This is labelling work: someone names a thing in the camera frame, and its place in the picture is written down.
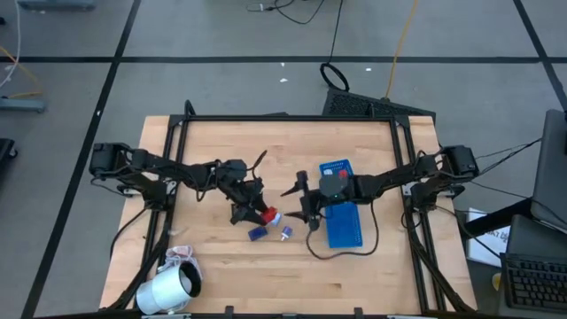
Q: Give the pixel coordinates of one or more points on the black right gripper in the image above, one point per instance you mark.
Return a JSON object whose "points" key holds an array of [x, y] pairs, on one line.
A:
{"points": [[312, 199]]}

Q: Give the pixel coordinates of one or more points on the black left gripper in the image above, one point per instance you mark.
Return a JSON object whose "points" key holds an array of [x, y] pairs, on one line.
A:
{"points": [[246, 190]]}

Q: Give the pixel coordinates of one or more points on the small red usb charger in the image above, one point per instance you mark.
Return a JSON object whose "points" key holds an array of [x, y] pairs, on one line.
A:
{"points": [[269, 215]]}

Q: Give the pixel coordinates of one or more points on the light blue charger block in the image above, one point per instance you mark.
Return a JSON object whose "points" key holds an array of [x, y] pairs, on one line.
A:
{"points": [[277, 220]]}

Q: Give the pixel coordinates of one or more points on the dark blue charger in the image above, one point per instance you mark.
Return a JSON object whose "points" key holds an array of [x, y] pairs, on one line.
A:
{"points": [[258, 233]]}

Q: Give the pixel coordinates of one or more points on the small blue white plug adapter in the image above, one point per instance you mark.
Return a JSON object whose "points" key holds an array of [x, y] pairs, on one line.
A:
{"points": [[287, 231]]}

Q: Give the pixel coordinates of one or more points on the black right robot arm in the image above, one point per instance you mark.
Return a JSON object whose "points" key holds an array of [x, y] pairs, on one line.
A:
{"points": [[390, 179]]}

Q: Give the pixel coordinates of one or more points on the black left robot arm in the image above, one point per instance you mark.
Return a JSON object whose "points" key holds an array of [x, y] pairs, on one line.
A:
{"points": [[177, 170]]}

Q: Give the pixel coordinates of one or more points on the blue plastic basket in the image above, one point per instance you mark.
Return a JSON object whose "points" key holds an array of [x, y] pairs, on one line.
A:
{"points": [[339, 165], [344, 226]]}

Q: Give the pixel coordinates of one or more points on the black perforated computer case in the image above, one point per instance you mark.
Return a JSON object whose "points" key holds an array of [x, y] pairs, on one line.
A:
{"points": [[354, 104]]}

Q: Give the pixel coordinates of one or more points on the white cylinder with black rim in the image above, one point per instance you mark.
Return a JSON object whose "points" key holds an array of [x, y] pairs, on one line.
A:
{"points": [[164, 290]]}

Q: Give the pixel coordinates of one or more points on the white paper sheet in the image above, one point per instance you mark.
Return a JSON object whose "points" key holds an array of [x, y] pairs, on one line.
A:
{"points": [[487, 241]]}

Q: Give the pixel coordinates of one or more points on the small yellow object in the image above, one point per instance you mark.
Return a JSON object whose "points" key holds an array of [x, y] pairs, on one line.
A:
{"points": [[496, 281]]}

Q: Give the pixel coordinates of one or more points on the black keyboard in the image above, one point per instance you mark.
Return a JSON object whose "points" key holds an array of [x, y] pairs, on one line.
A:
{"points": [[536, 281]]}

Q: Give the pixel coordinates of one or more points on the grey floor bar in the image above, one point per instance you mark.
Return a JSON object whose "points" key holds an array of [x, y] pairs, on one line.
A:
{"points": [[22, 105], [57, 4]]}

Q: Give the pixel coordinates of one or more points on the black floor equipment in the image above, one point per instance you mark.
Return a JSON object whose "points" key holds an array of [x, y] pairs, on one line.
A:
{"points": [[5, 153]]}

